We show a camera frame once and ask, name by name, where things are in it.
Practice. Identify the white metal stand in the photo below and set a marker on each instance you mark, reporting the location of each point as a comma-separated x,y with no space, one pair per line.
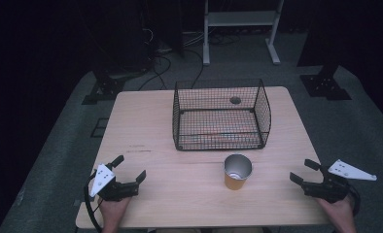
241,17

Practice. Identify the black stand base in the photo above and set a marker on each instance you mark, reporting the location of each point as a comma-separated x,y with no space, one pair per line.
107,87
324,85

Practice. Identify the orange paper cup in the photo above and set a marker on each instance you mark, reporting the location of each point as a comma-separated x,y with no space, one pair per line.
235,183

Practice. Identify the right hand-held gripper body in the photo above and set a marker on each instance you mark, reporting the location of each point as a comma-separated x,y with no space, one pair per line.
332,191

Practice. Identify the person's left hand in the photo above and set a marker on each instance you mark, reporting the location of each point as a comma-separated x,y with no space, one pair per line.
112,213

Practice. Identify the round dark table grommet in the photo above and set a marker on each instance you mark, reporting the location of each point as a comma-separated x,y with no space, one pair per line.
235,100

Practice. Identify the person's right hand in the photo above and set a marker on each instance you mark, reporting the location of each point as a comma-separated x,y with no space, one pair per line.
341,215

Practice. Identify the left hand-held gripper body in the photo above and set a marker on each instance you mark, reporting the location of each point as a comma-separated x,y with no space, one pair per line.
118,190

